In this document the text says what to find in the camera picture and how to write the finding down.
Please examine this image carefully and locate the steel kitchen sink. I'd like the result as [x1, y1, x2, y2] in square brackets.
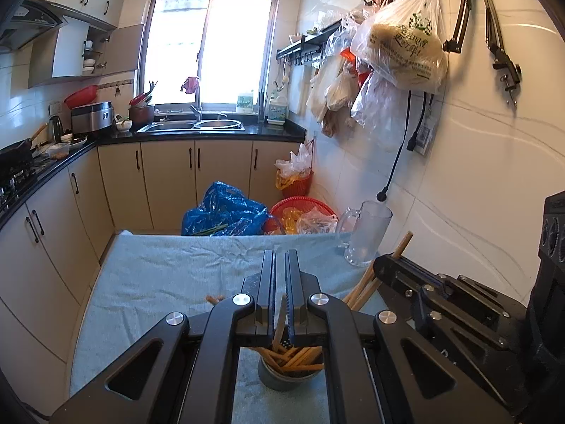
[138, 119, 245, 134]

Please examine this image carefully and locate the black utensil holder cup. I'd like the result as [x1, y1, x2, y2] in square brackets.
[255, 347, 324, 391]

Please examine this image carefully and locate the grey-green table cloth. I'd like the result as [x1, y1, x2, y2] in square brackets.
[69, 232, 365, 423]

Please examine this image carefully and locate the clear glass beer mug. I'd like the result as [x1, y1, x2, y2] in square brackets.
[335, 200, 393, 267]

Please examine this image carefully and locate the blue plastic bag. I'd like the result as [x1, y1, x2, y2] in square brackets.
[181, 181, 269, 236]

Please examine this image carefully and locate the red plastic basket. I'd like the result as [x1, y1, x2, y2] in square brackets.
[263, 196, 338, 235]

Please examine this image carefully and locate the red waste bin with bags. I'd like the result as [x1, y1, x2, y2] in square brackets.
[275, 140, 315, 198]

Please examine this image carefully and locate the dark utensil crock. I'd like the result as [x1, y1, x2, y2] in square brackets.
[128, 81, 157, 124]

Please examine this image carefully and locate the steel faucet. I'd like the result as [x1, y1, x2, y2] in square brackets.
[180, 76, 202, 122]

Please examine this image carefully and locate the black frying pan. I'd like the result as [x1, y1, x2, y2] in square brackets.
[0, 123, 48, 172]

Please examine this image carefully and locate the silver rice cooker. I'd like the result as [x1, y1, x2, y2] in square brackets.
[71, 101, 115, 135]

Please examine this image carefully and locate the red colander bowl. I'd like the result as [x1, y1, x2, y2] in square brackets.
[64, 84, 98, 109]

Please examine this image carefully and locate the large hanging plastic bag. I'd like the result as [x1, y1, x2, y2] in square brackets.
[351, 0, 448, 94]

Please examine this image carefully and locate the range hood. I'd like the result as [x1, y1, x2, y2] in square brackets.
[0, 0, 63, 55]

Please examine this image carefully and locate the black power cable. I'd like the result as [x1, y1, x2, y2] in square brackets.
[375, 90, 419, 203]

